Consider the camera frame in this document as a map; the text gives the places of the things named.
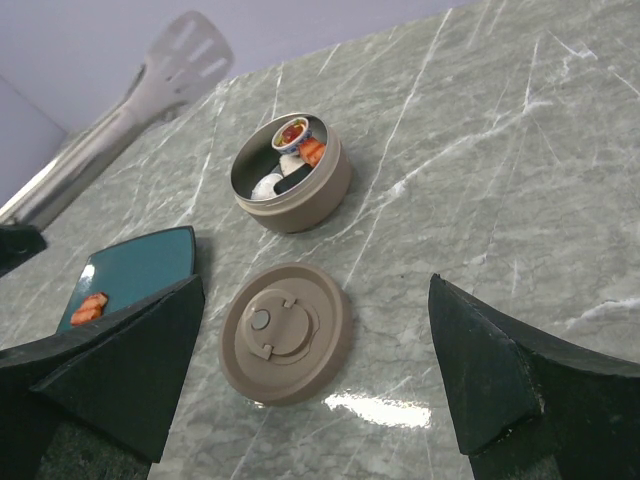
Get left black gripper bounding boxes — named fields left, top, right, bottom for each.
left=0, top=225, right=47, bottom=276

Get pork belly piece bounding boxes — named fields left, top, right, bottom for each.
left=70, top=292, right=109, bottom=327
left=298, top=137, right=326, bottom=168

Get teal square plate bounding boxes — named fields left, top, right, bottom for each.
left=57, top=226, right=196, bottom=332

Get metal tongs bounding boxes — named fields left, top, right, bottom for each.
left=1, top=10, right=235, bottom=230

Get plain white rice block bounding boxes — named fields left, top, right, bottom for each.
left=279, top=154, right=306, bottom=177

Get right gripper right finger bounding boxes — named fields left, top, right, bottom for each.
left=428, top=274, right=639, bottom=479

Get round metal lunch box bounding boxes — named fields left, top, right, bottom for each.
left=230, top=112, right=353, bottom=233

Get brown round lid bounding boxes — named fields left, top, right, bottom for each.
left=218, top=262, right=354, bottom=406

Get small bowl with red food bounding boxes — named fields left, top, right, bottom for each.
left=271, top=116, right=312, bottom=154

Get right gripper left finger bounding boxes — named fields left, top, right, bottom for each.
left=1, top=275, right=205, bottom=479

